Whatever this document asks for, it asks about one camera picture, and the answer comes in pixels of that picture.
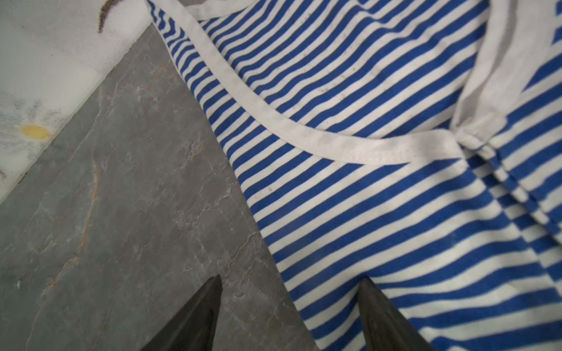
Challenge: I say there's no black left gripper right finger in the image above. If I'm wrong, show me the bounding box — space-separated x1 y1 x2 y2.
357 277 433 351

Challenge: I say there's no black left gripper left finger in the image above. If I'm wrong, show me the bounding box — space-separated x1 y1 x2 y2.
141 275 222 351

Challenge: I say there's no blue white striped tank top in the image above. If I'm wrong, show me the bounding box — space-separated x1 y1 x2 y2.
146 1 561 350

